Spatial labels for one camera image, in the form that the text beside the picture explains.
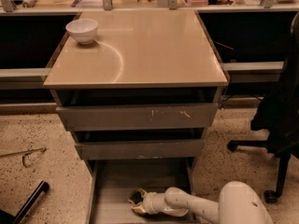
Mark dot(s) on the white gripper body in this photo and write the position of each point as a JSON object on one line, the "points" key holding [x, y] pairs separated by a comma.
{"points": [[150, 202]]}

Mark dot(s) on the green and yellow sponge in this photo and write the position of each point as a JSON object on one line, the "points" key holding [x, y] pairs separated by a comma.
{"points": [[136, 198]]}

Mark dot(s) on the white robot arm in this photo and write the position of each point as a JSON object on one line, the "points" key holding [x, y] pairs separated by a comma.
{"points": [[238, 204]]}

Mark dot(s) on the open grey bottom drawer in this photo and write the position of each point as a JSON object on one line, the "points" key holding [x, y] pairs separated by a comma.
{"points": [[115, 181]]}

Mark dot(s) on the grey middle drawer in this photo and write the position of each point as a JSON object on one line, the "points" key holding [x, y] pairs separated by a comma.
{"points": [[140, 149]]}

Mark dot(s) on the grey top drawer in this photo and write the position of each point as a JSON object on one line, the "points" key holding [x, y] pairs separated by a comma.
{"points": [[136, 117]]}

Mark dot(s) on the grey drawer cabinet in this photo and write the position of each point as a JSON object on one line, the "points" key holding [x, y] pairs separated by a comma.
{"points": [[151, 57]]}

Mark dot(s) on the metal hook tool on floor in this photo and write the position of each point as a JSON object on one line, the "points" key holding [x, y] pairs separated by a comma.
{"points": [[24, 155]]}

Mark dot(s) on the black chair leg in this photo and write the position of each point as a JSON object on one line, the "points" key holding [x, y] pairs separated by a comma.
{"points": [[7, 218]]}

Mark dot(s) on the black office chair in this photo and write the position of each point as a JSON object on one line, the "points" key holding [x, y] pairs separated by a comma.
{"points": [[278, 113]]}

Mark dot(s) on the white ceramic bowl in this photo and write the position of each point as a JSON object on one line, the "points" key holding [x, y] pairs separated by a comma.
{"points": [[84, 31]]}

